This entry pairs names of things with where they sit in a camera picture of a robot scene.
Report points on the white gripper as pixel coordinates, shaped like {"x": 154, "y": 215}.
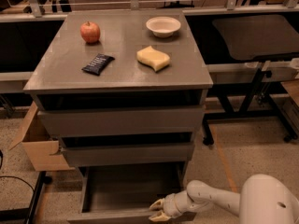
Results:
{"x": 169, "y": 203}

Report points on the yellow sponge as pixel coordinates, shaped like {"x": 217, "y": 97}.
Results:
{"x": 153, "y": 58}

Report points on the grey middle drawer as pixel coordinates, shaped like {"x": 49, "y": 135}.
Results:
{"x": 128, "y": 154}

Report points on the grey drawer cabinet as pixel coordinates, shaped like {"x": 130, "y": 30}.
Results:
{"x": 59, "y": 84}

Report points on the white bowl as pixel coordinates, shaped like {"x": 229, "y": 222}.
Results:
{"x": 163, "y": 27}

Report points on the red apple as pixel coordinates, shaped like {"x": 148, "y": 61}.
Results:
{"x": 90, "y": 32}

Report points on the grey top drawer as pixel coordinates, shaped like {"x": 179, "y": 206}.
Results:
{"x": 122, "y": 121}

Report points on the cardboard box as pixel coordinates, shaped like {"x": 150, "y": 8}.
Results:
{"x": 42, "y": 151}

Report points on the black snack packet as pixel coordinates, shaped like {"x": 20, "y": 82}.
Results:
{"x": 98, "y": 64}

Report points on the black folding table right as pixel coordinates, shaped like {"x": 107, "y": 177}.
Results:
{"x": 248, "y": 57}

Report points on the metal railing frame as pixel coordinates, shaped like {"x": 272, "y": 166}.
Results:
{"x": 134, "y": 3}

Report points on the grey bottom drawer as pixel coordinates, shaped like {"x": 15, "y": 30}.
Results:
{"x": 122, "y": 194}

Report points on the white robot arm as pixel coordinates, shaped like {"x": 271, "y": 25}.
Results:
{"x": 262, "y": 200}

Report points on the black floor frame left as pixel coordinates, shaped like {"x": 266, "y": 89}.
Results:
{"x": 27, "y": 214}

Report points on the grey drawer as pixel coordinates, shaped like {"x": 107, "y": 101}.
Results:
{"x": 122, "y": 194}
{"x": 128, "y": 154}
{"x": 122, "y": 121}

